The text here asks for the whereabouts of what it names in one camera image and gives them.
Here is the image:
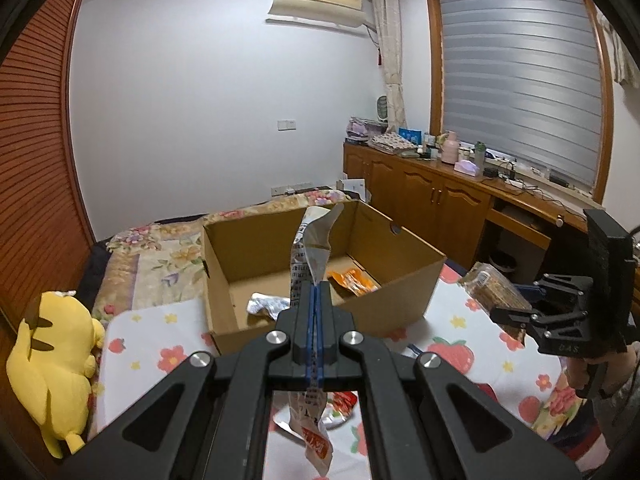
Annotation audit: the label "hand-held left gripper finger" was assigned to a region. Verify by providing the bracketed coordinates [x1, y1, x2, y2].
[316, 282, 583, 480]
[55, 284, 318, 480]

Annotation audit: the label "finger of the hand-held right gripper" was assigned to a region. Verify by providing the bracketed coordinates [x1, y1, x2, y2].
[490, 305, 588, 341]
[517, 274, 591, 301]

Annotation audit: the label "brown cracker snack packet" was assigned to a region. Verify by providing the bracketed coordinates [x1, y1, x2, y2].
[459, 262, 533, 346]

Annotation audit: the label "white and orange snack packet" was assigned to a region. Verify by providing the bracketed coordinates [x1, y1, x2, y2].
[287, 202, 346, 478]

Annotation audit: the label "cardboard box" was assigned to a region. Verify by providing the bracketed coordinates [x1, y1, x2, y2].
[201, 199, 447, 358]

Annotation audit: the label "person's right forearm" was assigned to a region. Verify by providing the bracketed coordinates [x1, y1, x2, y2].
[592, 370, 640, 466]

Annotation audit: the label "person's right hand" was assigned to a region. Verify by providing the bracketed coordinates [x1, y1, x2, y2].
[564, 342, 640, 400]

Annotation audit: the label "silver snack packet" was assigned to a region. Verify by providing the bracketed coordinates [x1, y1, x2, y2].
[246, 291, 292, 321]

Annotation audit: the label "dark trash bin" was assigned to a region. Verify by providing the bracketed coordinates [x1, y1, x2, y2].
[487, 251, 518, 273]

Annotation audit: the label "red snack packet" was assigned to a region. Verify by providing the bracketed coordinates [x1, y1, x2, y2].
[272, 392, 358, 431]

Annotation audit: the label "white papers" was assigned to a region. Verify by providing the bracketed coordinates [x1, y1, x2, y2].
[336, 176, 373, 203]

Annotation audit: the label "pink tissue box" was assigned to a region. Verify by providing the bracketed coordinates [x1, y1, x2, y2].
[454, 159, 483, 181]

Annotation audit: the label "fruit print cloth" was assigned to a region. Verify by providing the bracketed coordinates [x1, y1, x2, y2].
[87, 260, 601, 480]

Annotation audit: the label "wooden cabinet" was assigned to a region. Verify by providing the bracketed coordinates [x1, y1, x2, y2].
[343, 141, 591, 281]

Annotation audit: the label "floral blanket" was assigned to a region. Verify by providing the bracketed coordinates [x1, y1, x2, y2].
[92, 187, 361, 321]

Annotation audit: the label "pink thermos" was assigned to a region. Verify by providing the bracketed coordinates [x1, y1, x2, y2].
[441, 131, 461, 165]

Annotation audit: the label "folded patterned cloth stack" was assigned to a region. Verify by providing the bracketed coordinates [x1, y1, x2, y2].
[368, 132, 418, 155]

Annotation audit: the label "purple cloth pile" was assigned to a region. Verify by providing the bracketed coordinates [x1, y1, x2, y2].
[346, 116, 386, 142]

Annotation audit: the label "grey window blind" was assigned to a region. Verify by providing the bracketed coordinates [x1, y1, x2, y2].
[434, 0, 603, 188]

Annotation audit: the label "cream patterned curtain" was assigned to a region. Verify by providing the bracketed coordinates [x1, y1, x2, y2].
[597, 12, 640, 88]
[371, 0, 407, 131]

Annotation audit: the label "yellow plush toy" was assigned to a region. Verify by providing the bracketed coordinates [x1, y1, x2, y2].
[6, 290, 106, 460]

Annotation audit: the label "louvered wooden wardrobe door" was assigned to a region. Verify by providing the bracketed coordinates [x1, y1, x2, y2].
[0, 0, 96, 331]

